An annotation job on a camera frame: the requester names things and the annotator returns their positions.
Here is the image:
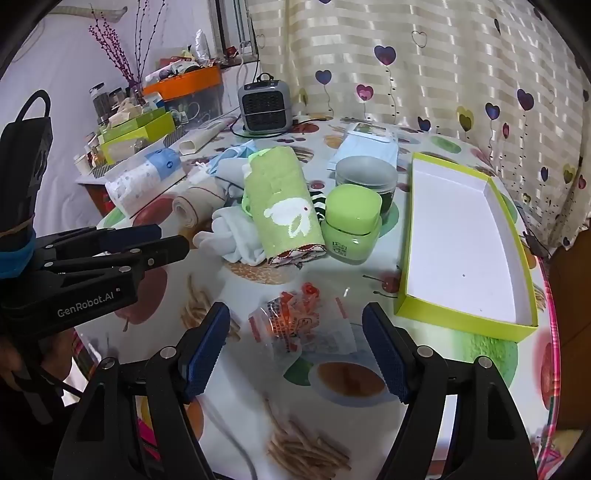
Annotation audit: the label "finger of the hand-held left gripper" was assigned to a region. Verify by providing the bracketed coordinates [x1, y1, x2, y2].
[36, 235, 190, 291]
[34, 224, 163, 260]

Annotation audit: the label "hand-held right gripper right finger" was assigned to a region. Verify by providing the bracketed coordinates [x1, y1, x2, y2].
[361, 302, 539, 480]

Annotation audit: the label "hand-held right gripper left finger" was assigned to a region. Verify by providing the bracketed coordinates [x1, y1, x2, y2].
[53, 302, 232, 480]

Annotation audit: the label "cream sock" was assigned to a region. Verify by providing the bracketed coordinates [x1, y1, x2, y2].
[172, 178, 228, 227]

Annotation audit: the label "white baby socks bundle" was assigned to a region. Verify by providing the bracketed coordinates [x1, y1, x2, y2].
[193, 205, 269, 267]

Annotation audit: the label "orange print plastic bag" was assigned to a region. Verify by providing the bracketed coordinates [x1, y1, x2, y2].
[248, 281, 358, 366]

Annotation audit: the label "green rabbit towel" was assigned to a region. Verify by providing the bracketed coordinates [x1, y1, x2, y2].
[242, 147, 329, 268]

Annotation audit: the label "lime green cardboard box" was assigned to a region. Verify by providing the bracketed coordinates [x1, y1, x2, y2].
[394, 151, 539, 343]

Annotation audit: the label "person's left hand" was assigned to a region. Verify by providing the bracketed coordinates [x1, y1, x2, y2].
[0, 328, 88, 407]

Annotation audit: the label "tissue pack blue label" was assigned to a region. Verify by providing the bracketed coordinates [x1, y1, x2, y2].
[105, 148, 185, 215]

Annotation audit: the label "fruit print tablecloth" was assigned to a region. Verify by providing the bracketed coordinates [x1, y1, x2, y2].
[76, 115, 559, 480]

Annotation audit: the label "zigzag pattern tray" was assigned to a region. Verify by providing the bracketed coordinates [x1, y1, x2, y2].
[90, 127, 185, 179]

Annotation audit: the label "lime green gift box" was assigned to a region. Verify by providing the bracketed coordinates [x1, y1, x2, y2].
[100, 113, 176, 164]

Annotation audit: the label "dark glass jar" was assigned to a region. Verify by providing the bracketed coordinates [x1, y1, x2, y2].
[90, 83, 110, 124]

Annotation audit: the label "olive green flat box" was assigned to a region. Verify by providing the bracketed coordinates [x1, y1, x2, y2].
[99, 107, 167, 144]

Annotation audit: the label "rolled white paper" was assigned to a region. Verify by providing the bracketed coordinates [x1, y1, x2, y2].
[178, 117, 238, 155]

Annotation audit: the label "blue face mask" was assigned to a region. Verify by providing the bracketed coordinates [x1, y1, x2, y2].
[208, 141, 257, 176]

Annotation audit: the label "green cream jar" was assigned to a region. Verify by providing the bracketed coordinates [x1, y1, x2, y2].
[320, 183, 384, 265]

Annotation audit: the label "orange lidded storage box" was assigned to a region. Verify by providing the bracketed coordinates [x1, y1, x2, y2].
[142, 66, 223, 117]

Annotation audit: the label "purple flower branches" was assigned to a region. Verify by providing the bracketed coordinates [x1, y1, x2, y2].
[89, 7, 153, 100]

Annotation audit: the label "grey small heater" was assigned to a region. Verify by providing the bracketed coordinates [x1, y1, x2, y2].
[238, 73, 293, 136]

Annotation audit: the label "clear round plastic container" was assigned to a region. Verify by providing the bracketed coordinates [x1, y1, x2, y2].
[334, 156, 399, 217]

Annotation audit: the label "wet wipes pack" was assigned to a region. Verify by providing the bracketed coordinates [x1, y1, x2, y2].
[327, 122, 402, 172]

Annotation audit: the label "heart print curtain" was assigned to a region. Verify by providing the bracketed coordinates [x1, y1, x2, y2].
[249, 0, 591, 250]

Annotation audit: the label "window frame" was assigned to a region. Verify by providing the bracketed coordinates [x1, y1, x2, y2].
[215, 0, 259, 62]

